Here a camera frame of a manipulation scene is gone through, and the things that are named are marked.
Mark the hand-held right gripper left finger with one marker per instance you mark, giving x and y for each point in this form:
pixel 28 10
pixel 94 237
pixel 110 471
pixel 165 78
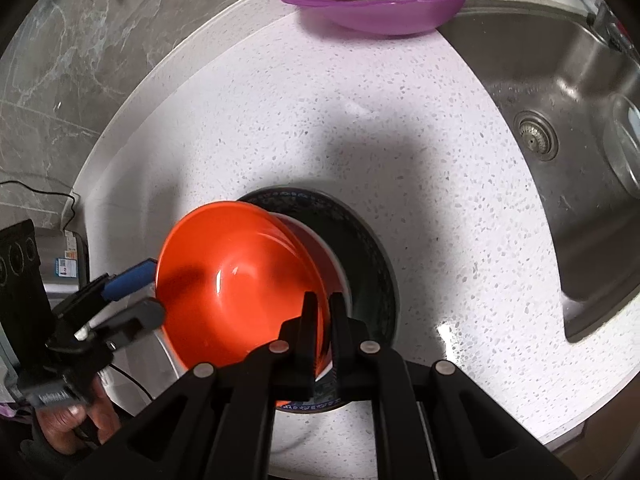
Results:
pixel 305 352

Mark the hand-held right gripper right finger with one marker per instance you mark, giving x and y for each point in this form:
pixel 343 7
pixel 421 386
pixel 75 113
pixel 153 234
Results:
pixel 336 352

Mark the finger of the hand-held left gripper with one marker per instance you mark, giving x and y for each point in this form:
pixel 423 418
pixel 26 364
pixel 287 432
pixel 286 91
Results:
pixel 130 277
pixel 142 317

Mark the dark patterned bowl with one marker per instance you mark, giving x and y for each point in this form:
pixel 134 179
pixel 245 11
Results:
pixel 370 270

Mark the person's left hand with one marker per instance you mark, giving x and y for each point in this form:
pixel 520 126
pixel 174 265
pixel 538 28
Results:
pixel 60 422

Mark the stainless steel appliance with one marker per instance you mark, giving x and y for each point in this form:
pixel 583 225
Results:
pixel 50 255

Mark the metal sink drain strainer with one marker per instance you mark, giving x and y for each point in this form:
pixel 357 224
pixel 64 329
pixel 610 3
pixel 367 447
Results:
pixel 535 135

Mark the stainless steel sink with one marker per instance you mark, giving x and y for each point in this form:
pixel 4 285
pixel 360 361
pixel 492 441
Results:
pixel 550 85

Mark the metal faucet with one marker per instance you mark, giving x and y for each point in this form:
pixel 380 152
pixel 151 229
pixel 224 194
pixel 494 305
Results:
pixel 607 25

